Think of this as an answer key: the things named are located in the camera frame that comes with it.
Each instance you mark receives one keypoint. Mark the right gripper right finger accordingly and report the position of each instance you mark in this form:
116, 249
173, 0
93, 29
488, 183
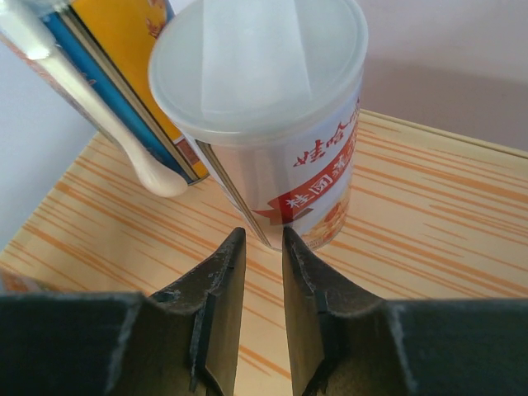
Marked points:
345, 340

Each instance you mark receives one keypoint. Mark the tall can with spoon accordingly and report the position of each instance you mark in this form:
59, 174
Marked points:
95, 54

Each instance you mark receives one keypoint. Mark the white lid can colourful label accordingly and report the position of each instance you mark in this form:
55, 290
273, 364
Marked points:
13, 283

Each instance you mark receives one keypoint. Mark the wooden cube shelf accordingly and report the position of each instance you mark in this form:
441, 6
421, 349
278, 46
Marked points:
432, 214

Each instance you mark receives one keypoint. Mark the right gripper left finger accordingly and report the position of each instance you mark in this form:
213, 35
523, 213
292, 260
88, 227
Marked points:
181, 340

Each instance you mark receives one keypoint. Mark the white lid can red label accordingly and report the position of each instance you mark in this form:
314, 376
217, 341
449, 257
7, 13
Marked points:
267, 93

